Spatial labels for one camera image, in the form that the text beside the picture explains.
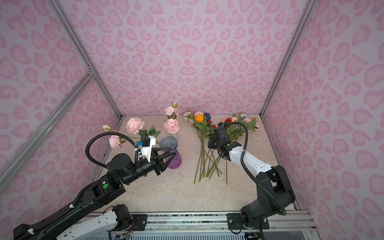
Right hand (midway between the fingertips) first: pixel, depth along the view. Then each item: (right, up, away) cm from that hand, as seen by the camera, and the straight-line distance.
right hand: (212, 139), depth 89 cm
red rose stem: (+13, +12, +20) cm, 27 cm away
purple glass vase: (-23, -1, -9) cm, 24 cm away
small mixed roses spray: (+18, +5, +15) cm, 24 cm away
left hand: (-18, -2, -30) cm, 35 cm away
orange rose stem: (-7, +13, +18) cm, 23 cm away
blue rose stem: (0, +16, +27) cm, 31 cm away
